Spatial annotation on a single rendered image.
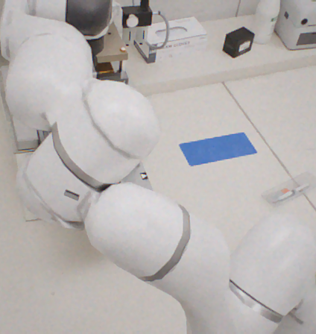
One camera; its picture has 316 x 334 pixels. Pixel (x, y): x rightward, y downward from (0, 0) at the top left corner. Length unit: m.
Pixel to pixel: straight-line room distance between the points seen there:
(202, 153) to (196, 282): 0.99
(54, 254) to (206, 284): 0.73
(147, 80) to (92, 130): 1.19
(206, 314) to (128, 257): 0.16
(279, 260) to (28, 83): 0.41
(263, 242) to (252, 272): 0.04
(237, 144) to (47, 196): 1.09
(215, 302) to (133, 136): 0.25
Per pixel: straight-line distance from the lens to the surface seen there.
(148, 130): 0.64
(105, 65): 1.42
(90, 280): 1.35
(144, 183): 1.25
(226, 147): 1.70
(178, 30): 1.95
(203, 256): 0.69
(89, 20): 0.99
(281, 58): 2.05
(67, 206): 0.69
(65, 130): 0.67
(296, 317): 0.90
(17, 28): 0.84
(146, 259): 0.66
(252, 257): 0.79
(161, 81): 1.82
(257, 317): 0.80
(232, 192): 1.57
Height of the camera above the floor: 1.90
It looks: 47 degrees down
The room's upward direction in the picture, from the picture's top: 9 degrees clockwise
